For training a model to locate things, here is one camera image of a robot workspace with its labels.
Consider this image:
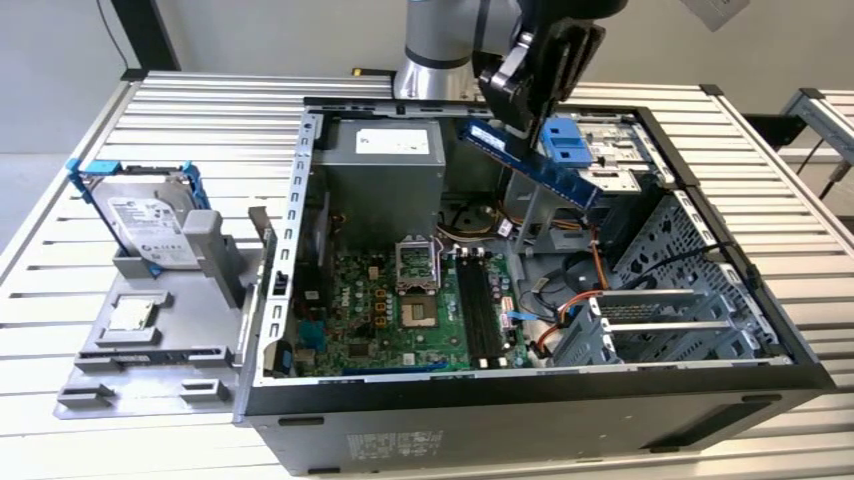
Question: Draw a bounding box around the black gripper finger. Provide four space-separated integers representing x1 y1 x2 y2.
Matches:
475 28 547 140
529 16 609 151

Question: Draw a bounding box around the RAM stick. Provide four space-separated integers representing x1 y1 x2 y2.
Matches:
78 351 228 367
457 118 605 210

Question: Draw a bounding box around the black RAM slot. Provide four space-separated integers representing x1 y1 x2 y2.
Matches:
455 247 489 371
471 247 509 370

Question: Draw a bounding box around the blue disk carrier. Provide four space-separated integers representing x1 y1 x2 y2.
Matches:
541 117 594 169

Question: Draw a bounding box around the white paper tag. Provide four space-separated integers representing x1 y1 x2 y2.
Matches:
678 0 747 34

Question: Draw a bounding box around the grey metal disk bay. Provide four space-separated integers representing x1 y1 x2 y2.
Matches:
503 115 662 251

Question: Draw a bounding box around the round black case speaker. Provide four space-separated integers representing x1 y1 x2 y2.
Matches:
440 202 501 236

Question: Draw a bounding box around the grey power supply unit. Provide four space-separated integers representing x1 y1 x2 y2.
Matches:
311 117 447 246

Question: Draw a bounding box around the thin locking lever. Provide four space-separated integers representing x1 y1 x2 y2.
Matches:
431 233 447 289

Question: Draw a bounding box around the metal socket cover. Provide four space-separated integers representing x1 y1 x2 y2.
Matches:
394 233 442 296

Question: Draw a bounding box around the metal slat side table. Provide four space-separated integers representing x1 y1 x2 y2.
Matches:
779 88 854 166

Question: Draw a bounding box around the graphics card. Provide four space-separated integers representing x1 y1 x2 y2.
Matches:
244 206 280 306

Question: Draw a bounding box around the CPU socket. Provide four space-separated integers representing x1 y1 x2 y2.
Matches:
398 292 442 331

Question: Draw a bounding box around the perforated metal disk bay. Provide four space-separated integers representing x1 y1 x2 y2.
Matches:
553 287 755 366

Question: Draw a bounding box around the green motherboard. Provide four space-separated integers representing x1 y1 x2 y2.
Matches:
290 244 535 379

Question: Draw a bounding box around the blue expansion slot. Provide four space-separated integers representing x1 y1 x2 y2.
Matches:
343 360 448 376

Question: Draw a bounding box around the hard disk in blue carrier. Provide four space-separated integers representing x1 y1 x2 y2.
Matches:
63 160 214 279

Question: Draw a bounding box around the grey parts rack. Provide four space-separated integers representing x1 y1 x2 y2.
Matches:
51 209 268 425

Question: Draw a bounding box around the black open PC case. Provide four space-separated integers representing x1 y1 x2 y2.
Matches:
230 94 839 476

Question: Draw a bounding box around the silver CPU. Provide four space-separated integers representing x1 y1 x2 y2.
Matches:
106 299 159 334

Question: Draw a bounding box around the power wire bundle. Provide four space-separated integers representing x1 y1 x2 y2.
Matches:
436 219 515 242

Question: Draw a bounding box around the orange wire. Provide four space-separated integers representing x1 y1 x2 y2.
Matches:
530 224 610 360

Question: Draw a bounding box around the black cable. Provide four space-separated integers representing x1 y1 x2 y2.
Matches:
619 242 735 291

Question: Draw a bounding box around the black upright post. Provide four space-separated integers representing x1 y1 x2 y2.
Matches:
106 0 182 71

